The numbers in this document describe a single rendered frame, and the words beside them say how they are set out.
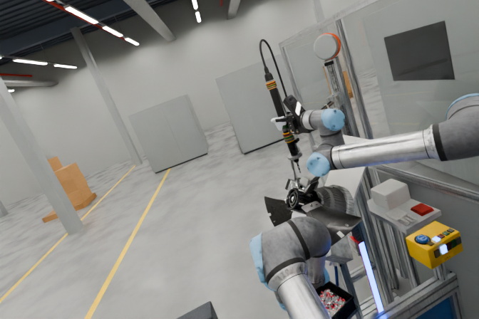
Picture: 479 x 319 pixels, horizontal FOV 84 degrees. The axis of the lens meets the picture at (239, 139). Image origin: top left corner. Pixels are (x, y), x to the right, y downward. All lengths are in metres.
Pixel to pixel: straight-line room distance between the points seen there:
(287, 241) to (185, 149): 7.74
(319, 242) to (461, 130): 0.43
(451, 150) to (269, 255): 0.51
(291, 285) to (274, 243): 0.11
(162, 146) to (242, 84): 3.33
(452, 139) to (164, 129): 7.94
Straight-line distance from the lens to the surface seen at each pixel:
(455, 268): 2.15
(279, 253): 0.76
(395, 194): 1.85
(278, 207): 1.64
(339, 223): 1.26
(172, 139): 8.39
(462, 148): 0.80
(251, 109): 6.66
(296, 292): 0.74
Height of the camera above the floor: 1.90
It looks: 13 degrees down
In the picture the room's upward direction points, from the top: 21 degrees counter-clockwise
